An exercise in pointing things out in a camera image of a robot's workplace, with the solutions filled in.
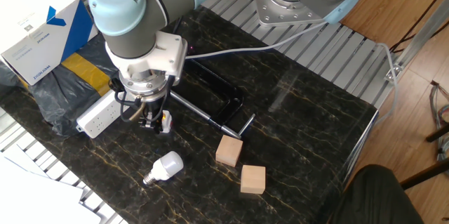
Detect white power strip cable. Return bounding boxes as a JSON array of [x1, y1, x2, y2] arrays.
[[185, 21, 329, 60]]

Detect grey cable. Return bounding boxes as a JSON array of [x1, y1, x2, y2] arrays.
[[373, 43, 401, 126]]

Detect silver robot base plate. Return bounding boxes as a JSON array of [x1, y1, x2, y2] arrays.
[[250, 0, 329, 27]]

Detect black plastic wrapped package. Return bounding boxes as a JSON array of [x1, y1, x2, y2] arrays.
[[0, 32, 122, 137]]

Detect white blue cardboard box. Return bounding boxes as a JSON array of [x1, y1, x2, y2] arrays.
[[0, 0, 99, 87]]

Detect white light bulb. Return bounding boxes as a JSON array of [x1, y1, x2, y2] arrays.
[[142, 150, 185, 187]]

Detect coloured wire bundle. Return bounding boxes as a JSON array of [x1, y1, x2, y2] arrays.
[[429, 79, 449, 164]]

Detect dark trousered person leg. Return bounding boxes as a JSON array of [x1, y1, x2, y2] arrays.
[[328, 164, 425, 224]]

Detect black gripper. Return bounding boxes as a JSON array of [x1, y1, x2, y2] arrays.
[[139, 98, 166, 134]]

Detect wooden cube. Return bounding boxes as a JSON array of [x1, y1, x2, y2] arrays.
[[215, 135, 243, 168], [240, 164, 267, 195]]

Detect aluminium frame rail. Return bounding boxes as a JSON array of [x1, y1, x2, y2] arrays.
[[384, 0, 449, 83]]

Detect white bulb holder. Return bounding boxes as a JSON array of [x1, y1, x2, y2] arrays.
[[154, 110, 173, 135]]

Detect white power strip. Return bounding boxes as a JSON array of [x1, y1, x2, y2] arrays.
[[76, 88, 141, 139]]

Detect black floor cables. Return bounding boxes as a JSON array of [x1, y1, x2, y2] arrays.
[[388, 0, 449, 53]]

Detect black C-clamp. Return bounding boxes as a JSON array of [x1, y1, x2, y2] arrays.
[[170, 58, 256, 140]]

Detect white paper sheets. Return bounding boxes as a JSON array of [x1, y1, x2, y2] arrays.
[[0, 143, 102, 224]]

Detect dark wooden stool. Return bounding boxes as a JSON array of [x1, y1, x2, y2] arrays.
[[399, 121, 449, 190]]

